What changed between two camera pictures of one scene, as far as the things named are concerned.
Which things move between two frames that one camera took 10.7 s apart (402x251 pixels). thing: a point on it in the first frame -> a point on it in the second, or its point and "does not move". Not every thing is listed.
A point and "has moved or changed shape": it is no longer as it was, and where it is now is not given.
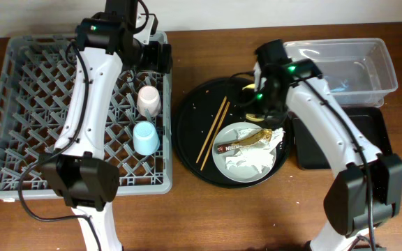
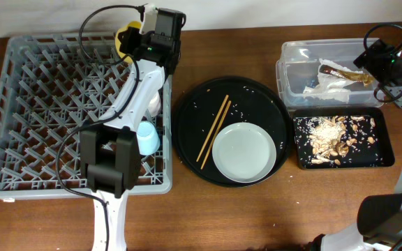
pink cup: x=149 y=97 does not move
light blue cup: x=146 y=140 does not move
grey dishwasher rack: x=33 y=94 does not move
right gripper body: x=267 y=105 -> x=384 y=65
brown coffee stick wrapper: x=257 y=138 -> x=366 y=79
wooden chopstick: x=211 y=129 does not move
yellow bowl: x=252 y=117 has moved or changed shape
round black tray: x=210 y=107 does not move
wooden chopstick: x=216 y=134 does not move
